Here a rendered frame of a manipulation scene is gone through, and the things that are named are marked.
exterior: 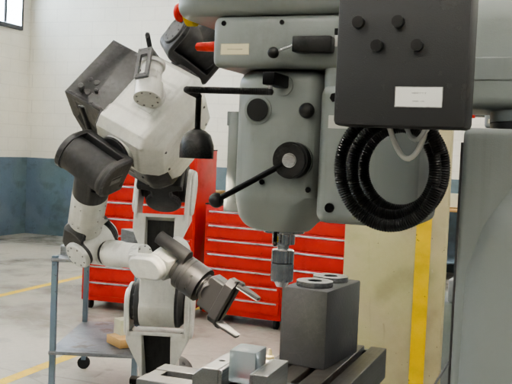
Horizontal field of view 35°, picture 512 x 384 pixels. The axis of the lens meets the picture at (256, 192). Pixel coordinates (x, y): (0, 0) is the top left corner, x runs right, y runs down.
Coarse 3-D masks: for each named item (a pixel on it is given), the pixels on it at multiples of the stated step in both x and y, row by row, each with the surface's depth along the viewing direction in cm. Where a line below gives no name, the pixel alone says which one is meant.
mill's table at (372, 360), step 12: (360, 348) 214; (372, 348) 214; (384, 348) 215; (348, 360) 202; (360, 360) 201; (372, 360) 201; (384, 360) 213; (288, 372) 188; (300, 372) 188; (312, 372) 189; (324, 372) 189; (336, 372) 191; (348, 372) 190; (360, 372) 190; (372, 372) 200; (384, 372) 214
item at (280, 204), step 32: (256, 96) 157; (288, 96) 155; (320, 96) 154; (256, 128) 158; (288, 128) 155; (320, 128) 154; (256, 160) 158; (256, 192) 158; (288, 192) 156; (256, 224) 162; (288, 224) 160
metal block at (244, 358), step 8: (240, 344) 154; (248, 344) 154; (232, 352) 150; (240, 352) 149; (248, 352) 149; (256, 352) 149; (264, 352) 153; (232, 360) 150; (240, 360) 149; (248, 360) 149; (256, 360) 149; (264, 360) 153; (232, 368) 150; (240, 368) 149; (248, 368) 149; (256, 368) 149; (232, 376) 150; (240, 376) 149; (248, 376) 149
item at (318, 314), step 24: (288, 288) 194; (312, 288) 193; (336, 288) 195; (288, 312) 194; (312, 312) 191; (336, 312) 195; (288, 336) 194; (312, 336) 191; (336, 336) 196; (288, 360) 195; (312, 360) 192; (336, 360) 197
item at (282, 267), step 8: (272, 256) 166; (280, 256) 165; (288, 256) 165; (272, 264) 166; (280, 264) 165; (288, 264) 165; (272, 272) 166; (280, 272) 165; (288, 272) 165; (272, 280) 166; (280, 280) 165; (288, 280) 165
